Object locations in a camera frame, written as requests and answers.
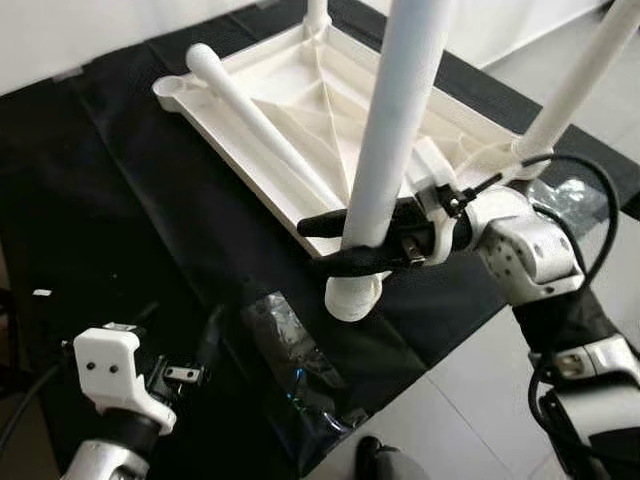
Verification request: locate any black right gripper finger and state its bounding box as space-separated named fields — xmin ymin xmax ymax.
xmin=297 ymin=207 xmax=354 ymax=239
xmin=315 ymin=243 xmax=421 ymax=277

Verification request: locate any white plastic table top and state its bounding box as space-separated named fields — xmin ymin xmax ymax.
xmin=152 ymin=25 xmax=561 ymax=261

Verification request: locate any black tablecloth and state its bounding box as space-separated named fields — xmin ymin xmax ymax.
xmin=0 ymin=0 xmax=640 ymax=476

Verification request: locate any robot right leg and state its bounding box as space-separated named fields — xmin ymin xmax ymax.
xmin=355 ymin=435 xmax=431 ymax=480

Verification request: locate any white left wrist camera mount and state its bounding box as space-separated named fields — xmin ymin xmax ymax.
xmin=72 ymin=325 xmax=179 ymax=433

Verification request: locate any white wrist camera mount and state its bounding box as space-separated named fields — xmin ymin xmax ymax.
xmin=410 ymin=135 xmax=476 ymax=259
xmin=72 ymin=325 xmax=179 ymax=433

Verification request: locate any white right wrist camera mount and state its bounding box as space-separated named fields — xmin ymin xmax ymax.
xmin=410 ymin=135 xmax=476 ymax=259

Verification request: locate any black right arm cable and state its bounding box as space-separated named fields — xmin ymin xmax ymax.
xmin=450 ymin=153 xmax=621 ymax=296

